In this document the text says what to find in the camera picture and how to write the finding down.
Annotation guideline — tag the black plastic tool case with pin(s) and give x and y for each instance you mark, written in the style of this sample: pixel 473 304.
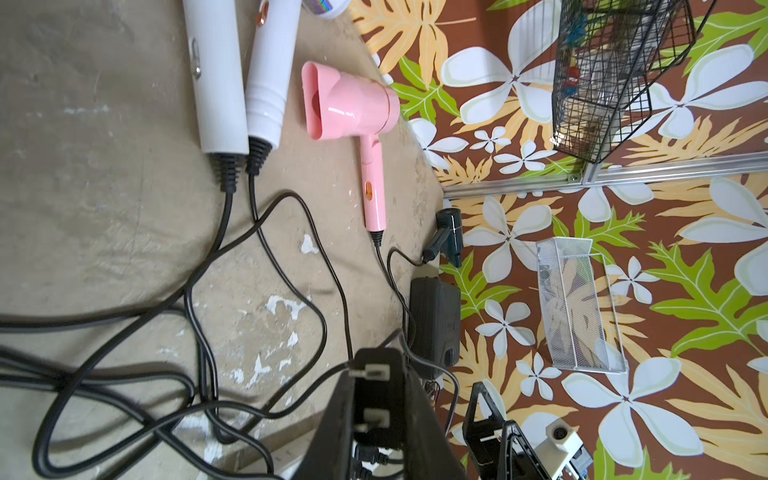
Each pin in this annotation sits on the black plastic tool case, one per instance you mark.
pixel 436 307

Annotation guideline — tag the black hair dryer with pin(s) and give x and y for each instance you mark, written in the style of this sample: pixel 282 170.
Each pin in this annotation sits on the black hair dryer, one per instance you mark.
pixel 447 239

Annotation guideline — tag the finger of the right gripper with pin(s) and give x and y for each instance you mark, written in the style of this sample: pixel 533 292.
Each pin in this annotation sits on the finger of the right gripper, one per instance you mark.
pixel 517 459
pixel 480 433

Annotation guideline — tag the white mesh basket right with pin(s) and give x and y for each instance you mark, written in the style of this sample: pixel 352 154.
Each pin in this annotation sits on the white mesh basket right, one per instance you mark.
pixel 578 310

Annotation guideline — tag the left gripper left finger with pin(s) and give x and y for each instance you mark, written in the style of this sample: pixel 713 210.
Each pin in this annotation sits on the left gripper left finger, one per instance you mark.
pixel 329 455

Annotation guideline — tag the pink hair dryer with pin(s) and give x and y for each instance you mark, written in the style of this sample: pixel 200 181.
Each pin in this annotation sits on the pink hair dryer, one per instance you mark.
pixel 338 104

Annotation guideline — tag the black wire basket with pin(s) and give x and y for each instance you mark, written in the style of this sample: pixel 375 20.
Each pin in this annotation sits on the black wire basket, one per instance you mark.
pixel 609 54

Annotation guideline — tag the white hair dryer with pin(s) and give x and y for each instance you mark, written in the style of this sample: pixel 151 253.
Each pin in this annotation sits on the white hair dryer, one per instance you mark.
pixel 216 71
pixel 269 77

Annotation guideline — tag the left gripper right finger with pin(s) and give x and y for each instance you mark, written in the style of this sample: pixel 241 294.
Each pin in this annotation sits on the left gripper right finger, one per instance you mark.
pixel 427 454

